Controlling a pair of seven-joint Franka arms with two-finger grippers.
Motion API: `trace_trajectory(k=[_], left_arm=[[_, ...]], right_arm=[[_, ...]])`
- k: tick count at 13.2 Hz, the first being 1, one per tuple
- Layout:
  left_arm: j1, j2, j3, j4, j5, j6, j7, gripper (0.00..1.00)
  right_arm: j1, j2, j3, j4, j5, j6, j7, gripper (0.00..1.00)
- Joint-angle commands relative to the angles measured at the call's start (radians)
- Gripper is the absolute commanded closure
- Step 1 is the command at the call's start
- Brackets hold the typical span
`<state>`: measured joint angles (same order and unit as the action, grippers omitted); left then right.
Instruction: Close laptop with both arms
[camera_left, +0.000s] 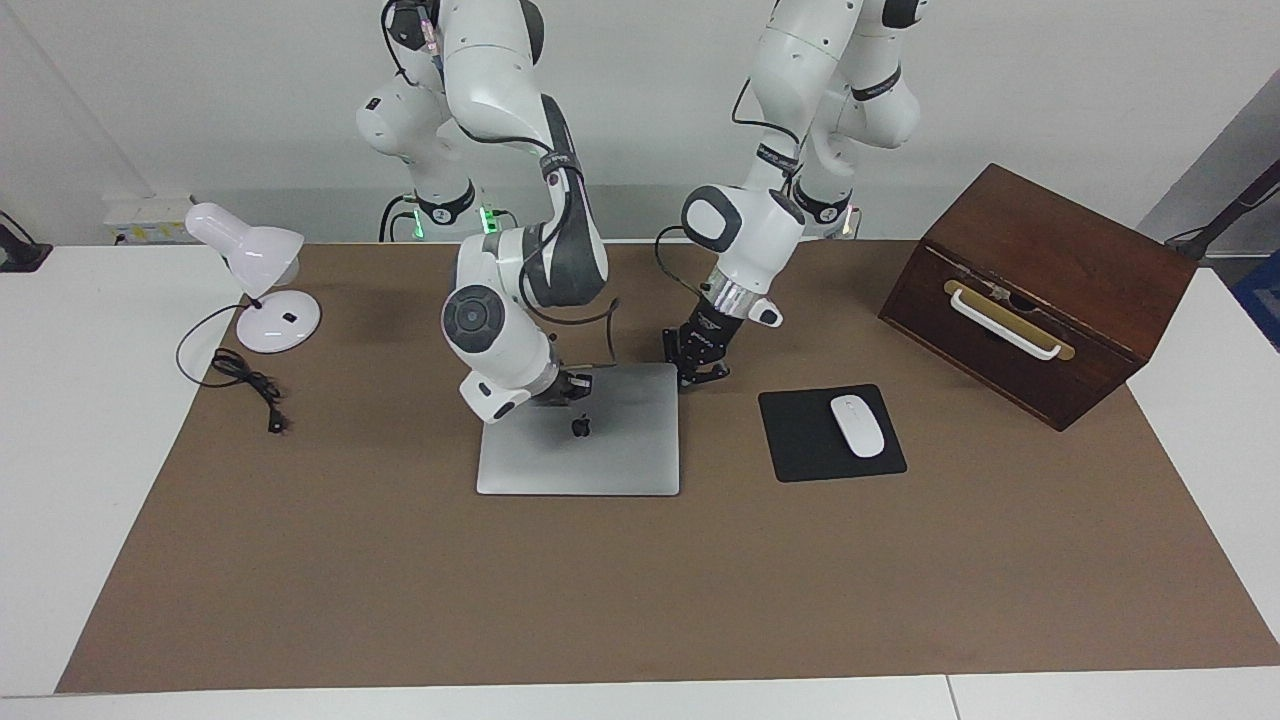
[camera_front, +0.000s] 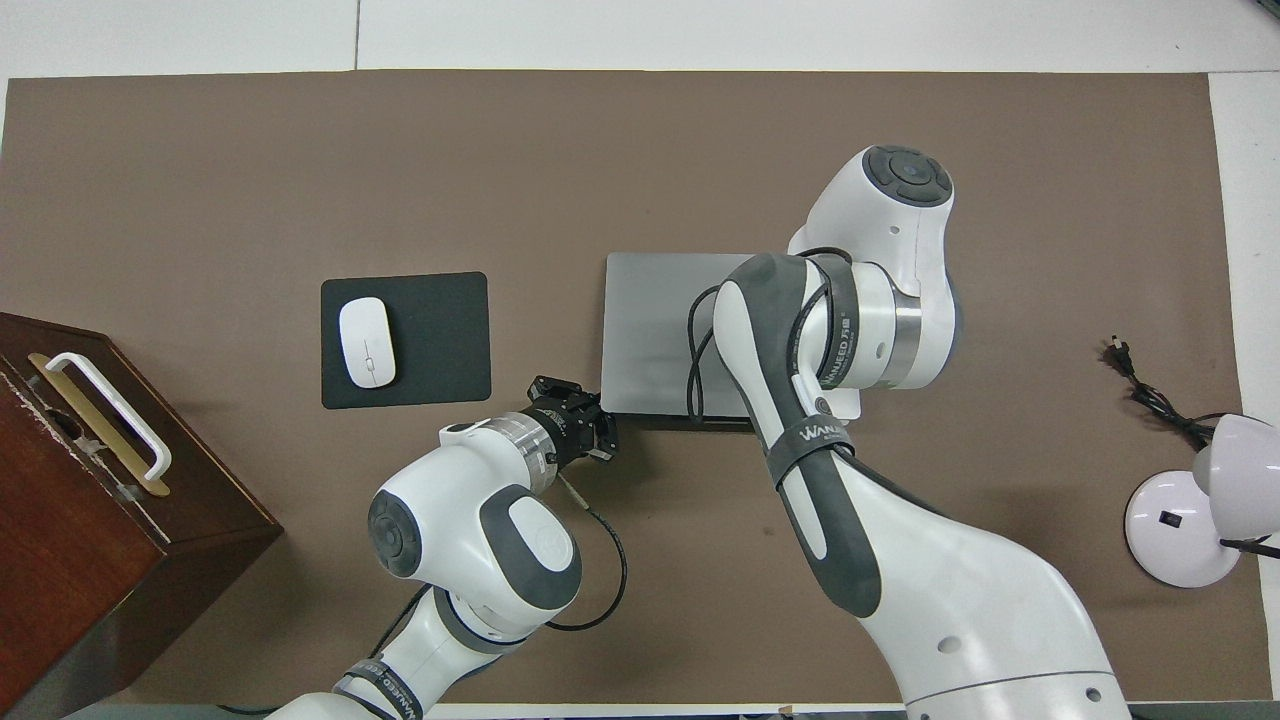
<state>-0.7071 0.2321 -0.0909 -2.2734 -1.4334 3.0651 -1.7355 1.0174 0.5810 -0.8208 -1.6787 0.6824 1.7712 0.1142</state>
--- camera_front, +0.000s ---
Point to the white desk lamp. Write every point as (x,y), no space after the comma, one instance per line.
(1170,520)

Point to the dark wooden box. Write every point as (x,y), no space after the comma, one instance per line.
(80,560)

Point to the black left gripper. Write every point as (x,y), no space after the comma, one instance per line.
(570,430)

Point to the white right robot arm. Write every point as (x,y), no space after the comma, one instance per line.
(960,600)

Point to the black mouse pad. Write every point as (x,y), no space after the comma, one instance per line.
(440,340)

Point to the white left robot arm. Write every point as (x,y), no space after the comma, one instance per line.
(450,520)

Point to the brown table mat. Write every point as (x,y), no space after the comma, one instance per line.
(300,180)

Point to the white computer mouse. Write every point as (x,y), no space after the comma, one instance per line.
(366,340)

